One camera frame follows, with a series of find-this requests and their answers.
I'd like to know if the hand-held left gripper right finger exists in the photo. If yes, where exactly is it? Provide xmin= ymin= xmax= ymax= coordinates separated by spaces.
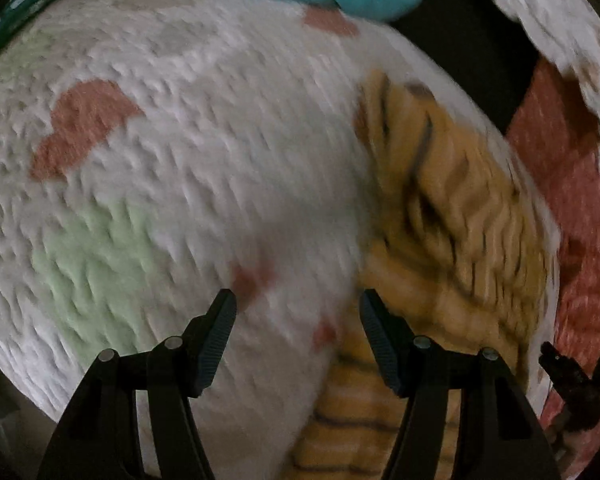
xmin=358 ymin=289 xmax=562 ymax=480

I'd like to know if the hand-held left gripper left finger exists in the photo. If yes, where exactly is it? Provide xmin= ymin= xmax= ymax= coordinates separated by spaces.
xmin=36 ymin=288 xmax=238 ymax=480

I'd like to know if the yellow striped small garment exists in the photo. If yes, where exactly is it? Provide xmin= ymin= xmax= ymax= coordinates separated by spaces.
xmin=291 ymin=69 xmax=550 ymax=480

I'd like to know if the white fluffy patterned blanket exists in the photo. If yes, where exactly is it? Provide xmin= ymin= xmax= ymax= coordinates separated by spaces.
xmin=0 ymin=0 xmax=562 ymax=480

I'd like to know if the pink knitted blanket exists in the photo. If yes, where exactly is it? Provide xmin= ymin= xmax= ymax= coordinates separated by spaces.
xmin=505 ymin=57 xmax=600 ymax=478

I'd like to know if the green patterned cloth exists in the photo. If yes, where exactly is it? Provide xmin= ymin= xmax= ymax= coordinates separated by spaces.
xmin=0 ymin=0 xmax=91 ymax=71

